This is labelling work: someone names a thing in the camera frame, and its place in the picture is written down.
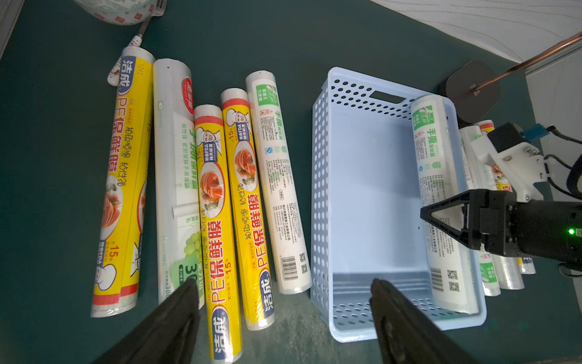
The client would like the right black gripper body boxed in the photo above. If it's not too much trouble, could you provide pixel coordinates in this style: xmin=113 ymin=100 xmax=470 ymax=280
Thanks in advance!
xmin=468 ymin=190 xmax=581 ymax=264

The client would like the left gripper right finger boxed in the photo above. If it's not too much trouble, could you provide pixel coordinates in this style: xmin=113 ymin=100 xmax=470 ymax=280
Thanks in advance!
xmin=369 ymin=278 xmax=477 ymax=364

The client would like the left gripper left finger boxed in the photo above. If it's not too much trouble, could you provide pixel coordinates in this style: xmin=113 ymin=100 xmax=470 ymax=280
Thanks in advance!
xmin=94 ymin=278 xmax=200 ymax=363

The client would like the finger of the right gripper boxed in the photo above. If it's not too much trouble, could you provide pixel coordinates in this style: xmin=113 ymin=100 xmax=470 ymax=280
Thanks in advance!
xmin=420 ymin=190 xmax=475 ymax=250

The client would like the white green wrap roll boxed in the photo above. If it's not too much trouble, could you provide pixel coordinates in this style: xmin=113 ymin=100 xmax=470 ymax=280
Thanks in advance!
xmin=153 ymin=59 xmax=205 ymax=309
xmin=459 ymin=126 xmax=501 ymax=297

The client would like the light blue plastic basket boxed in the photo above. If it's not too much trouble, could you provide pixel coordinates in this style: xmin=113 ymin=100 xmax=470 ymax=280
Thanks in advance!
xmin=311 ymin=67 xmax=487 ymax=343

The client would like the white wrap roll group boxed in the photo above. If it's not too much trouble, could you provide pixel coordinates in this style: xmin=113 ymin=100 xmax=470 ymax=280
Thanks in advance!
xmin=246 ymin=71 xmax=312 ymax=295

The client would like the clear wrap roll right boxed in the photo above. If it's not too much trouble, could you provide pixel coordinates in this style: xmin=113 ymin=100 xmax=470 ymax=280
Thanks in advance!
xmin=472 ymin=131 xmax=526 ymax=291

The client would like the yellow wrap roll long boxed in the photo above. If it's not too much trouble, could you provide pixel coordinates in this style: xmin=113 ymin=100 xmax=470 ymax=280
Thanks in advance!
xmin=194 ymin=105 xmax=242 ymax=363

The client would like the bronze jewelry tree stand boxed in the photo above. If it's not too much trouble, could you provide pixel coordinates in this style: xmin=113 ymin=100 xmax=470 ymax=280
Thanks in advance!
xmin=444 ymin=32 xmax=581 ymax=124

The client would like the dark green table mat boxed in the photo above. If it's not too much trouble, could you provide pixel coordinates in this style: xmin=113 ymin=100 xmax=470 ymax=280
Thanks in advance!
xmin=0 ymin=0 xmax=582 ymax=364

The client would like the small white fork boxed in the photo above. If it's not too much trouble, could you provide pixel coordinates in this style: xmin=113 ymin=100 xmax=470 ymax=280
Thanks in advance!
xmin=107 ymin=0 xmax=168 ymax=87

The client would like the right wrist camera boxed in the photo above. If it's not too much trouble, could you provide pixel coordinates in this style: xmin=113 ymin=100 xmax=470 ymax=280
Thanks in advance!
xmin=471 ymin=123 xmax=548 ymax=203

